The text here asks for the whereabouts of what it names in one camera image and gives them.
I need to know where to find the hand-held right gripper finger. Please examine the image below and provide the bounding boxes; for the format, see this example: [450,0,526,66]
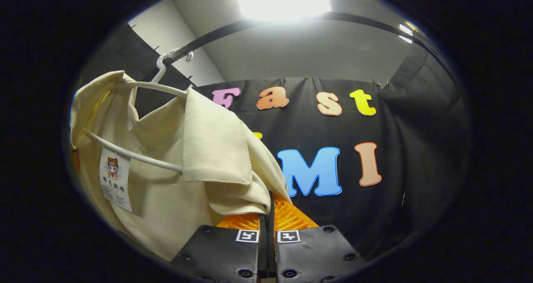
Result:
[171,211,269,283]
[269,191,369,283]

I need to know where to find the small ceiling light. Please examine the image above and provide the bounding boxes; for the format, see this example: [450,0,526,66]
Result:
[398,21,419,45]

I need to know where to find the white plastic hanger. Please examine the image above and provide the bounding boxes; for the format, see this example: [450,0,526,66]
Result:
[81,52,194,173]

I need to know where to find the black metal clothes rack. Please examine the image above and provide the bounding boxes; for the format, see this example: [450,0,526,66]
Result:
[137,11,461,88]

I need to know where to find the cream button-up shirt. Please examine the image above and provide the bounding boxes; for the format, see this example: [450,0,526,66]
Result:
[69,70,292,263]

